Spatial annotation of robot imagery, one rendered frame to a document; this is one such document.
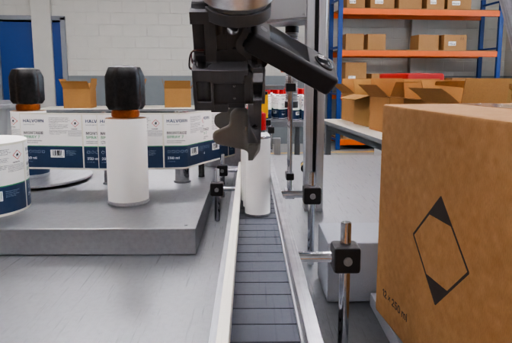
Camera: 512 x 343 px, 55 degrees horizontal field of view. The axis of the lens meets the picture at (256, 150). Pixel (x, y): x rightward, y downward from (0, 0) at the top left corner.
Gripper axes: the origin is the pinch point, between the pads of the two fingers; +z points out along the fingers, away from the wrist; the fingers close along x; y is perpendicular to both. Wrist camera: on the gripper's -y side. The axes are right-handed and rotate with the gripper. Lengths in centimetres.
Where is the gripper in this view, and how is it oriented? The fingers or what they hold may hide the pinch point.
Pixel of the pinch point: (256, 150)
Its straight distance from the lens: 65.0
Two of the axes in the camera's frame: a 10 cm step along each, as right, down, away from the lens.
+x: 0.1, 6.2, -7.9
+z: -0.1, 7.9, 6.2
